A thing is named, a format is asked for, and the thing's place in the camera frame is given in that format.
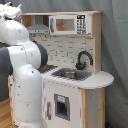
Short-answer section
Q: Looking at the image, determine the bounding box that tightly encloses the small metal pot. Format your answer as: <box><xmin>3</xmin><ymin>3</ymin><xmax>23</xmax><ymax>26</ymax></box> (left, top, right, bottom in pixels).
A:
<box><xmin>63</xmin><ymin>72</ymin><xmax>78</xmax><ymax>79</ymax></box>

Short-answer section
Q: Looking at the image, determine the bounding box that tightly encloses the white toy microwave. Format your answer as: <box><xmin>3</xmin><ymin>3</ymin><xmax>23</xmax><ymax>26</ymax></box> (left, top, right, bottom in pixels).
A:
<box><xmin>49</xmin><ymin>14</ymin><xmax>92</xmax><ymax>35</ymax></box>

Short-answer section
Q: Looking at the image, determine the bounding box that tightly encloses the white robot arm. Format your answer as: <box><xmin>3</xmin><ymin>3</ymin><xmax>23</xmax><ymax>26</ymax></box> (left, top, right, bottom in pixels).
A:
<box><xmin>0</xmin><ymin>2</ymin><xmax>48</xmax><ymax>128</ymax></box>

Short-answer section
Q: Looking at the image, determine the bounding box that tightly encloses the wooden toy kitchen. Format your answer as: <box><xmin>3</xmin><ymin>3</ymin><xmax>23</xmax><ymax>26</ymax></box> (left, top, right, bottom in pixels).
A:
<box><xmin>7</xmin><ymin>10</ymin><xmax>115</xmax><ymax>128</ymax></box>

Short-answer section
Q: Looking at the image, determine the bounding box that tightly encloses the black toy faucet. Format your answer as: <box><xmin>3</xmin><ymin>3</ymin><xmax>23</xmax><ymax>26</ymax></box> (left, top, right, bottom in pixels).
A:
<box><xmin>75</xmin><ymin>51</ymin><xmax>93</xmax><ymax>70</ymax></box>

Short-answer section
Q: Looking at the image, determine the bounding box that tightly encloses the black toy stovetop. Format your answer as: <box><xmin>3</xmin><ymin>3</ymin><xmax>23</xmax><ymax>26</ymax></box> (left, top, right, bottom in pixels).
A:
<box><xmin>38</xmin><ymin>65</ymin><xmax>58</xmax><ymax>73</ymax></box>

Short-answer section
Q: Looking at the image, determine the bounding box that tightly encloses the grey toy sink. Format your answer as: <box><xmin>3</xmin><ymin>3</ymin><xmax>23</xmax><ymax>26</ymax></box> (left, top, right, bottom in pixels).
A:
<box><xmin>52</xmin><ymin>68</ymin><xmax>92</xmax><ymax>81</ymax></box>

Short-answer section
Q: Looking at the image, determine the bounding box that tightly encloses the grey range hood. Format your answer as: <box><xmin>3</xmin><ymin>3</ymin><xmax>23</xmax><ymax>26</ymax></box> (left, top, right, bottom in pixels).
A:
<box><xmin>28</xmin><ymin>16</ymin><xmax>49</xmax><ymax>34</ymax></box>

